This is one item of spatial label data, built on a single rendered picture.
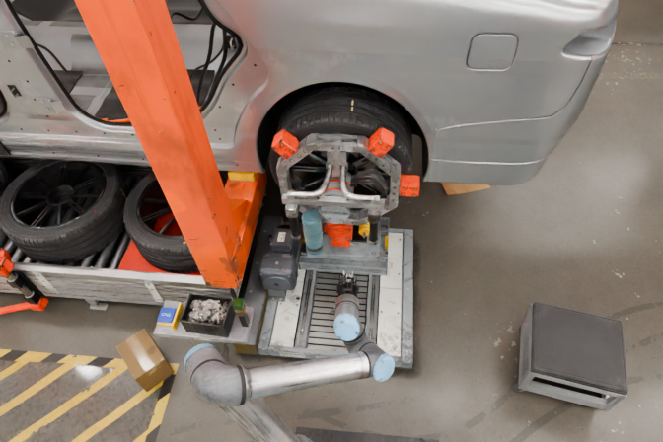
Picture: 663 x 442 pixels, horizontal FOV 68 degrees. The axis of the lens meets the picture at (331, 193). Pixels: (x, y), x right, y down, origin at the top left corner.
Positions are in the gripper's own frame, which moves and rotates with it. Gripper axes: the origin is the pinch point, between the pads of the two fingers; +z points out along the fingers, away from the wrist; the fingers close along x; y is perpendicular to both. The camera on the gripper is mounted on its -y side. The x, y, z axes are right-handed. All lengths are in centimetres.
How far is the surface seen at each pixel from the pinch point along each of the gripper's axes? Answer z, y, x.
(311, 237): 24.3, 5.6, 17.8
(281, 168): 22, 41, 30
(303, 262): 59, -30, 26
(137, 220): 48, 1, 111
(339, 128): 21, 59, 4
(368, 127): 21, 60, -8
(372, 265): 59, -32, -13
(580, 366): -5, -40, -102
